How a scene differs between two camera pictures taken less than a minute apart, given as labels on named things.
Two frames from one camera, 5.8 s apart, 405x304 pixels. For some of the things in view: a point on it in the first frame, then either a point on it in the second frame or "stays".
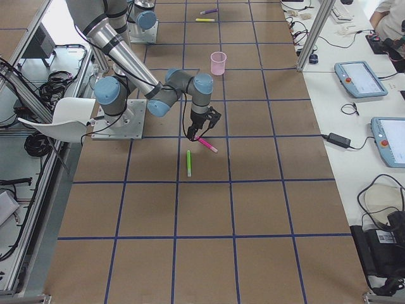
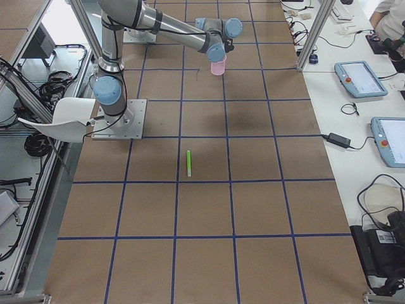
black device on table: (381, 251) stays
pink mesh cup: (218, 63) stays
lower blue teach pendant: (390, 133) stays
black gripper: (213, 116) to (228, 45)
